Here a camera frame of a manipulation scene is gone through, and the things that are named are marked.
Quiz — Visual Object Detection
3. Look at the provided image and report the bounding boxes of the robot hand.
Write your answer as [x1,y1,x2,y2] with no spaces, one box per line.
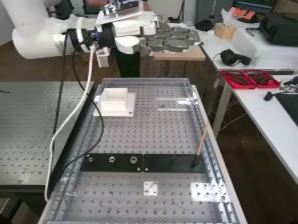
[95,1,205,55]

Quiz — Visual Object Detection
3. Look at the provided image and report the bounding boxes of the wooden block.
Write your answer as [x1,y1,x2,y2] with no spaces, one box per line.
[214,22,238,41]

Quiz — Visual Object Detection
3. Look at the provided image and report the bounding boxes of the small white box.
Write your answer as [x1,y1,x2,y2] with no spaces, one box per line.
[91,86,137,118]

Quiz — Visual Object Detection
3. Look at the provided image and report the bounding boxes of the orange sticky notes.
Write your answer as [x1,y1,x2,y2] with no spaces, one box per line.
[229,6,258,21]

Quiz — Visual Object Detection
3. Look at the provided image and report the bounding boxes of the black headphones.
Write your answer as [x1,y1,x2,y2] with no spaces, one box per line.
[219,48,252,67]

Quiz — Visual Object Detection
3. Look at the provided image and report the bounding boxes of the red tray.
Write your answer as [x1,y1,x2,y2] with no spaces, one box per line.
[219,69,282,91]

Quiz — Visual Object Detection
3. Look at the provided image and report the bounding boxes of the white desk with headphones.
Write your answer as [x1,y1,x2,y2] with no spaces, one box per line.
[193,18,298,74]

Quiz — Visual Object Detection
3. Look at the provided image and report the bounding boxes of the black case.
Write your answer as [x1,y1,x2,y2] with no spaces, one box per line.
[258,12,298,47]

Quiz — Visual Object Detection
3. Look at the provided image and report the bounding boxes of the thin stick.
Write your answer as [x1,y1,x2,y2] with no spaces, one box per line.
[193,124,210,167]

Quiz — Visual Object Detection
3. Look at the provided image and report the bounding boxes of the white desk with keyboard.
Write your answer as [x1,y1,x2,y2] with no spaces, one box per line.
[211,73,298,185]

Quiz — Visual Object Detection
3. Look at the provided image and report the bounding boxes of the black keyboard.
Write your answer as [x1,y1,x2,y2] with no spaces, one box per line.
[274,92,298,127]

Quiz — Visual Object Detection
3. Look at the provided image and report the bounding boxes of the black plate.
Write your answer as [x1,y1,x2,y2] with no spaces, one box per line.
[80,152,145,173]
[141,153,207,174]

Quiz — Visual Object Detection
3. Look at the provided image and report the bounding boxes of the clear box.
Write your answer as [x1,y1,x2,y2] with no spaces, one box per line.
[38,77,247,224]

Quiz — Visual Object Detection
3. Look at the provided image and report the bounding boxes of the black cable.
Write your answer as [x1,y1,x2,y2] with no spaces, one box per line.
[50,30,72,136]
[46,61,106,188]

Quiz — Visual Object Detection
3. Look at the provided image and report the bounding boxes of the white cable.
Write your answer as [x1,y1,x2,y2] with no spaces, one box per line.
[42,44,98,203]

